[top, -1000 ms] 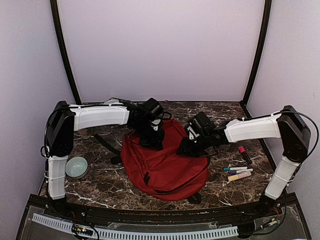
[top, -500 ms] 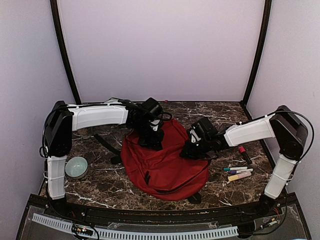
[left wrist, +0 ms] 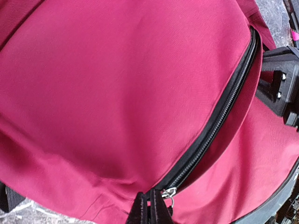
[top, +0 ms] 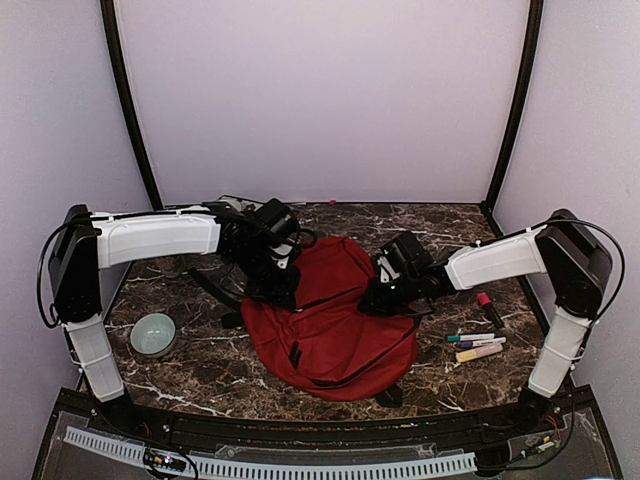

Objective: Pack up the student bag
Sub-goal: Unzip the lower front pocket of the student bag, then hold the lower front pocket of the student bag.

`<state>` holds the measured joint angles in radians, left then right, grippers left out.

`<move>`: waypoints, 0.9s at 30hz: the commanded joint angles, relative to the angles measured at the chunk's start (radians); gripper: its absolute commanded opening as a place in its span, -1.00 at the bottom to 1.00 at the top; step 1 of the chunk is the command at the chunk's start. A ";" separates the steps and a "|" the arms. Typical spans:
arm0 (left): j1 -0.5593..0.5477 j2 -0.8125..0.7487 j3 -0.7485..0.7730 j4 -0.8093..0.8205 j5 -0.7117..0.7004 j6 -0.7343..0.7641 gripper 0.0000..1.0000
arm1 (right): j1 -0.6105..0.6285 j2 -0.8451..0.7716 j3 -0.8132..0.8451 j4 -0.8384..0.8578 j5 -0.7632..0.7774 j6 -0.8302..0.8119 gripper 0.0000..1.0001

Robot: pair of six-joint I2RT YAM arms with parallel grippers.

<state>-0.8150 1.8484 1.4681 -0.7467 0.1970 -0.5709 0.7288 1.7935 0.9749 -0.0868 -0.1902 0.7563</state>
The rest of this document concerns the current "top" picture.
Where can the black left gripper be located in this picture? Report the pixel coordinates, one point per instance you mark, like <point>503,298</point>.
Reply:
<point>284,295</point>

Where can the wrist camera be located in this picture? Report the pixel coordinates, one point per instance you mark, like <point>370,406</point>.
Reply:
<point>283,256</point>
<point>387,274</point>

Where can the purple cap marker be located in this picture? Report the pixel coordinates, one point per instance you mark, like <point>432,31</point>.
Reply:
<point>478,343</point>

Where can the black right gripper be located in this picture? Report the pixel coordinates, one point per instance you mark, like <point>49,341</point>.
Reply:
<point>376,303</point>

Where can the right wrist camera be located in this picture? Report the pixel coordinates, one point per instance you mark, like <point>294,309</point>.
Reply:
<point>387,274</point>

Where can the white floral ceramic mug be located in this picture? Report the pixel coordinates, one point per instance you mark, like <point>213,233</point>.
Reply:
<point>171,267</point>

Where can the right black frame post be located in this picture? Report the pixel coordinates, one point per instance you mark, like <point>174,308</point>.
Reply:
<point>517,107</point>

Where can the yellow pink pastel highlighter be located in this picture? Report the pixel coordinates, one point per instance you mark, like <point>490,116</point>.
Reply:
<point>479,352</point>

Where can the white slotted cable duct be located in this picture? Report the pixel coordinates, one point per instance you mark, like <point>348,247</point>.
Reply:
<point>232,462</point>

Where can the pink black highlighter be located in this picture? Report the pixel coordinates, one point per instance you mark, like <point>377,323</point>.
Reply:
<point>490,311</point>

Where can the black frame post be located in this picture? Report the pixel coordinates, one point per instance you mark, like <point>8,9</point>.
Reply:
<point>517,107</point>
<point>128,109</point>

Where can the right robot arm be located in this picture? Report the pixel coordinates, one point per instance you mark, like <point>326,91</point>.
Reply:
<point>575,257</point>

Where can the left black frame post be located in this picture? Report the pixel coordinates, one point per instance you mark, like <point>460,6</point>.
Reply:
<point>128,109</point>

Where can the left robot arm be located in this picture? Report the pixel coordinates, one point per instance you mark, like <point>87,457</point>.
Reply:
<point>262,240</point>

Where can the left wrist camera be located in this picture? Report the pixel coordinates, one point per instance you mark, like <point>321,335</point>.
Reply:
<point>283,256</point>

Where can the red student backpack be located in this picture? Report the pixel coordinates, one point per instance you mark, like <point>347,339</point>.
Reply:
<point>326,346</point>

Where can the black front rail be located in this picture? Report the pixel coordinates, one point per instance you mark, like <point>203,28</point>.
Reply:
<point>484,429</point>

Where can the teal ceramic bowl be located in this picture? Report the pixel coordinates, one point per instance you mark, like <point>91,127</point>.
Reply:
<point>153,335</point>

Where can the teal cap marker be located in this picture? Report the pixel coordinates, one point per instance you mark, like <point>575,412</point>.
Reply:
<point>469,337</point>

